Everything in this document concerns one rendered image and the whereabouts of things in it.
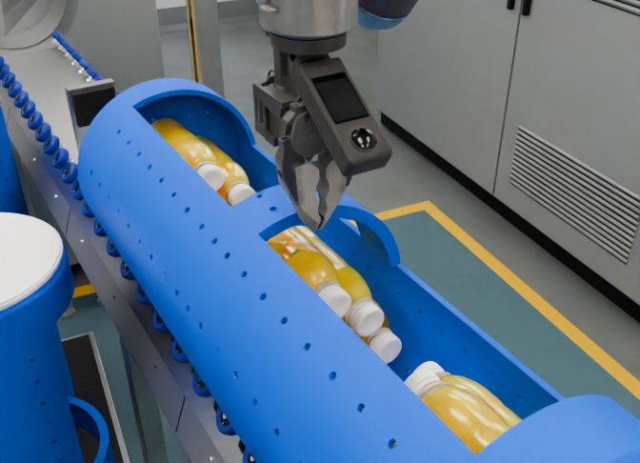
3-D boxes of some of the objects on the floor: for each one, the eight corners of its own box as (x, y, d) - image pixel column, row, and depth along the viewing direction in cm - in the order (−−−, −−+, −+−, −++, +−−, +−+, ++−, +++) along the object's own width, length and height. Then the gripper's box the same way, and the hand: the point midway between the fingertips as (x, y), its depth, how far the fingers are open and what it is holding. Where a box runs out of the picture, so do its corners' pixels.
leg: (173, 507, 187) (141, 324, 154) (181, 524, 183) (150, 339, 150) (152, 517, 185) (115, 333, 151) (160, 534, 181) (124, 349, 147)
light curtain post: (237, 353, 237) (186, -261, 147) (245, 365, 233) (197, -262, 142) (220, 360, 234) (158, -262, 144) (228, 372, 230) (169, -263, 140)
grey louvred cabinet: (451, 108, 414) (482, -176, 337) (795, 328, 249) (1010, -132, 172) (370, 124, 395) (382, -173, 318) (684, 373, 229) (868, -121, 152)
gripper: (321, 9, 71) (321, 192, 82) (239, 22, 67) (250, 214, 78) (370, 30, 65) (363, 227, 76) (284, 48, 61) (289, 251, 72)
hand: (320, 223), depth 74 cm, fingers closed
